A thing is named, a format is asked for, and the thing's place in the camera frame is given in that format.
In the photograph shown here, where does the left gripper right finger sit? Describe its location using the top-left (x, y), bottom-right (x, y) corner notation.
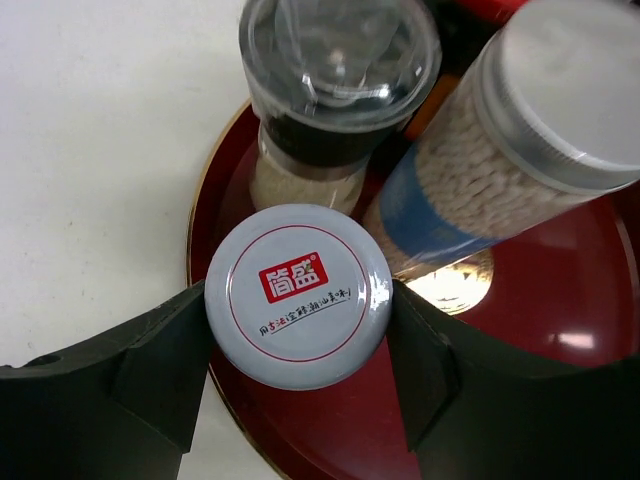
top-left (387, 282), bottom-right (639, 479)

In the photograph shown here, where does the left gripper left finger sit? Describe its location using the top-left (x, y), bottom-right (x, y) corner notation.
top-left (1, 282), bottom-right (214, 479)

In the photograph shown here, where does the white lid spice jar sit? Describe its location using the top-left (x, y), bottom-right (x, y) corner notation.
top-left (204, 204), bottom-right (393, 391)

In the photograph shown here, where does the silver lid blue label jar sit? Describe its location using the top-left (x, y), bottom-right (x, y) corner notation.
top-left (363, 1), bottom-right (639, 281)

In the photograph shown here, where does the red lid sauce jar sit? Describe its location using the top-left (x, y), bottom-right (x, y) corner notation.
top-left (403, 0), bottom-right (526, 141)

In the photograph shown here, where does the red round tray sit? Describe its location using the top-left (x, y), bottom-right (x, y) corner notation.
top-left (187, 106), bottom-right (639, 479)

